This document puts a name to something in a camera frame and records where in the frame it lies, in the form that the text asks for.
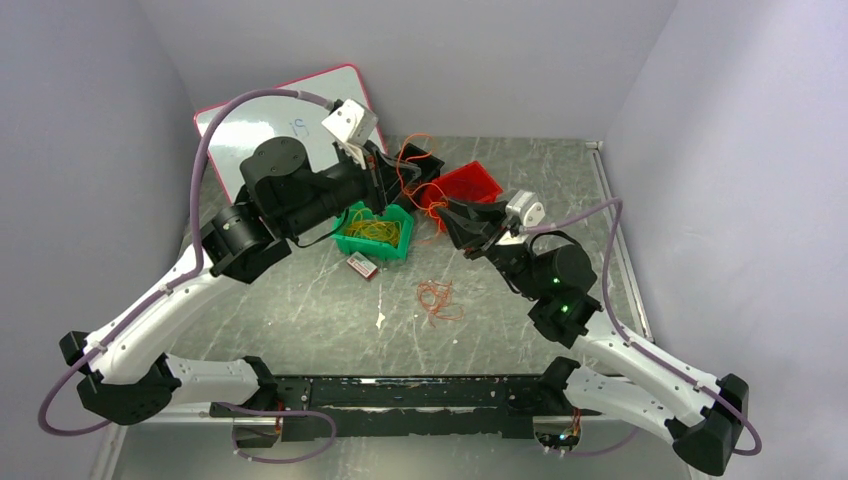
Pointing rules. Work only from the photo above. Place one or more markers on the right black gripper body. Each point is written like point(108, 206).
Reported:
point(507, 252)

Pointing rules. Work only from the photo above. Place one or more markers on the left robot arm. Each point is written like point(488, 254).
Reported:
point(128, 373)

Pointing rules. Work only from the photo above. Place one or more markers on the aluminium frame rail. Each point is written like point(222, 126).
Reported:
point(595, 395)

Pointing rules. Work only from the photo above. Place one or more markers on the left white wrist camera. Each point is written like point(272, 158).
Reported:
point(351, 125)

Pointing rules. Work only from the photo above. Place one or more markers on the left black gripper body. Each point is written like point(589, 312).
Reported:
point(376, 192)

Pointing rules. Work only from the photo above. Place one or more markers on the red plastic bin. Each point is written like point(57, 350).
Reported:
point(467, 183)

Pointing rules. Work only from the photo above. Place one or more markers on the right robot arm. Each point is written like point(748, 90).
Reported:
point(610, 369)

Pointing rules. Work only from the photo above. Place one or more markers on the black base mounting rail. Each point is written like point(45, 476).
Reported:
point(512, 406)

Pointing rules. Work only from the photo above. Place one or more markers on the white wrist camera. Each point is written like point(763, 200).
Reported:
point(526, 207)
point(351, 125)

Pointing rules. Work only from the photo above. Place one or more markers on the small red white box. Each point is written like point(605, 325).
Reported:
point(362, 265)

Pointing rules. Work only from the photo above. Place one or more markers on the black plastic bin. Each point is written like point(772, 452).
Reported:
point(429, 163)

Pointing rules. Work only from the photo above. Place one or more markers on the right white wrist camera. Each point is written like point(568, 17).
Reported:
point(526, 207)

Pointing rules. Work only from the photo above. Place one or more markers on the green plastic bin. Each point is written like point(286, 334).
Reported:
point(386, 237)

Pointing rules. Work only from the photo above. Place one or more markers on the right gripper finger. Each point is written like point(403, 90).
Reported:
point(481, 212)
point(465, 234)

